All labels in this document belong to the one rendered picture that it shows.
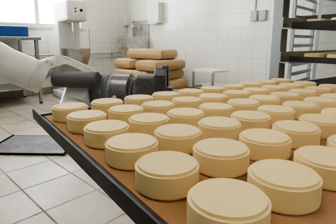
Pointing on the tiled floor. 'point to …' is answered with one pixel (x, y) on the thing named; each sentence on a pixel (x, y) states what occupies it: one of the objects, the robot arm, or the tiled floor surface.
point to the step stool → (207, 72)
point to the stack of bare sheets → (30, 146)
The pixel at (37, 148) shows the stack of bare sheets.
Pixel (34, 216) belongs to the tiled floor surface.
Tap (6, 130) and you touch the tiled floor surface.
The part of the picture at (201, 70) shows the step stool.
